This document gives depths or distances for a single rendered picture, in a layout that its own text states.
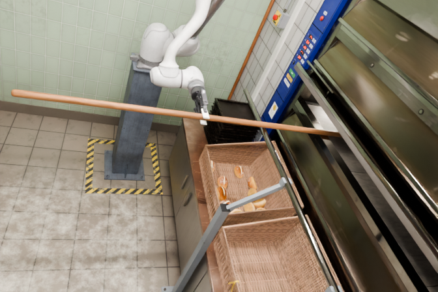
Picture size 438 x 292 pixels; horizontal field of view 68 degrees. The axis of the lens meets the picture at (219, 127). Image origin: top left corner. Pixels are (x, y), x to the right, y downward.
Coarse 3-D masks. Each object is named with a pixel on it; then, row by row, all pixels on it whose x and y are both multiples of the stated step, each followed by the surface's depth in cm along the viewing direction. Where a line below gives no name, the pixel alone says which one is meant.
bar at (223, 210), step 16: (256, 112) 178; (272, 144) 161; (272, 192) 146; (288, 192) 139; (224, 208) 148; (304, 224) 127; (208, 240) 161; (192, 256) 174; (320, 256) 117; (192, 272) 181; (176, 288) 193; (336, 288) 109
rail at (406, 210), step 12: (312, 84) 171; (324, 96) 162; (348, 132) 143; (360, 144) 137; (372, 168) 128; (384, 180) 122; (396, 192) 118; (408, 216) 111; (420, 228) 107; (432, 240) 104; (432, 252) 102
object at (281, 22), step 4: (276, 12) 233; (280, 12) 229; (280, 16) 228; (284, 16) 227; (288, 16) 228; (272, 20) 237; (276, 20) 232; (280, 20) 229; (284, 20) 229; (288, 20) 230; (276, 24) 231; (280, 24) 231; (284, 24) 231; (284, 28) 234
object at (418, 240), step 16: (304, 80) 178; (320, 80) 188; (336, 96) 180; (336, 128) 149; (352, 128) 153; (352, 144) 139; (368, 144) 148; (384, 160) 142; (384, 192) 121; (400, 192) 125; (416, 208) 122; (432, 224) 118; (416, 240) 107; (432, 256) 102
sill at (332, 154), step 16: (304, 112) 198; (320, 128) 188; (320, 144) 181; (336, 160) 168; (352, 176) 162; (352, 192) 155; (368, 208) 147; (368, 224) 144; (384, 224) 142; (384, 240) 135; (400, 256) 130; (400, 272) 127; (416, 272) 126; (416, 288) 120
